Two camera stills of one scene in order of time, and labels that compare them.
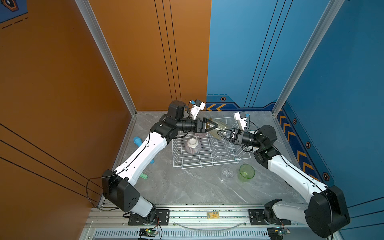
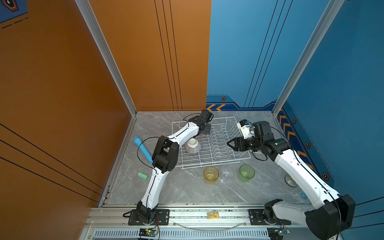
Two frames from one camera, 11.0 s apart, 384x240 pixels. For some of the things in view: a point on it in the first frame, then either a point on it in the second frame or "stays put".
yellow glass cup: (221, 125) → (211, 174)
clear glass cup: (228, 173) stays put
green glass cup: (246, 171) stays put
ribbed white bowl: (193, 146) stays put
